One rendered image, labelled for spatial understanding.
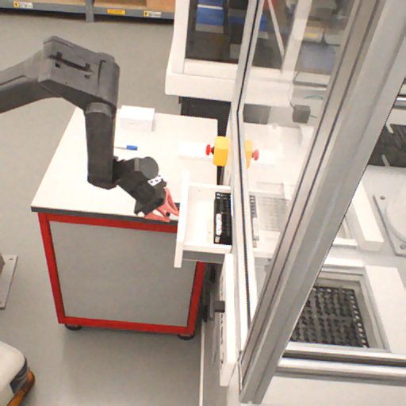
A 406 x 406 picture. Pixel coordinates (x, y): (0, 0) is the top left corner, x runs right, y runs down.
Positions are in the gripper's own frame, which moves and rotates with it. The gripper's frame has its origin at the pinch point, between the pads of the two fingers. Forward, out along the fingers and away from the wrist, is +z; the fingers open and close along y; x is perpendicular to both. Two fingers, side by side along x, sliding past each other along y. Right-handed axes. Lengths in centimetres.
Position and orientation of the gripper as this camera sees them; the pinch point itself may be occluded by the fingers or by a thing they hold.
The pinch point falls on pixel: (171, 216)
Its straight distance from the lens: 122.5
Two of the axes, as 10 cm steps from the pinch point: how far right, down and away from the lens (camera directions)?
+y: 7.6, -4.6, -4.5
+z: 6.5, 5.8, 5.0
